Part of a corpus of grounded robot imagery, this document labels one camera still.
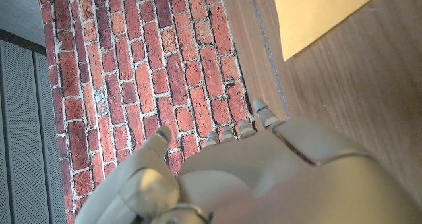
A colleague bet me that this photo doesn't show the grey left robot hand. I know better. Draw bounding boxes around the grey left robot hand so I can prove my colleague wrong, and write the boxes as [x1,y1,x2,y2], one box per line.
[74,98,422,224]

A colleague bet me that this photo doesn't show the yellow felt sheet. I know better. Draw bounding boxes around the yellow felt sheet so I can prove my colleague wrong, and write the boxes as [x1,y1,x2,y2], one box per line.
[272,0,388,62]

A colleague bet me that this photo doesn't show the red brick print backdrop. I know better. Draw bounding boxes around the red brick print backdrop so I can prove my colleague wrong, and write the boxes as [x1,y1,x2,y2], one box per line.
[35,0,256,224]

